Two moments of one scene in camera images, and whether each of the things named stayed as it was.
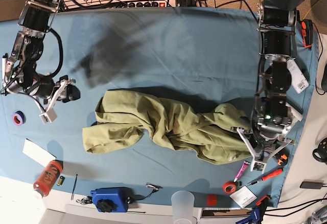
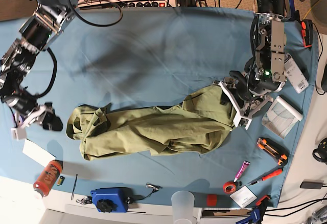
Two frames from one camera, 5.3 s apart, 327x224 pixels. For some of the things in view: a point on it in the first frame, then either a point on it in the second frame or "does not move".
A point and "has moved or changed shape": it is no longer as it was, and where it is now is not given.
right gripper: (260, 152) to (246, 110)
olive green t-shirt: (121, 117) has moved or changed shape
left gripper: (72, 93) to (20, 132)
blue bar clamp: (257, 213) does not move
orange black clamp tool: (307, 33) does not move
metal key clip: (156, 187) does not move
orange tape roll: (229, 187) does not move
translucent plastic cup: (182, 203) does not move
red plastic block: (211, 200) does not move
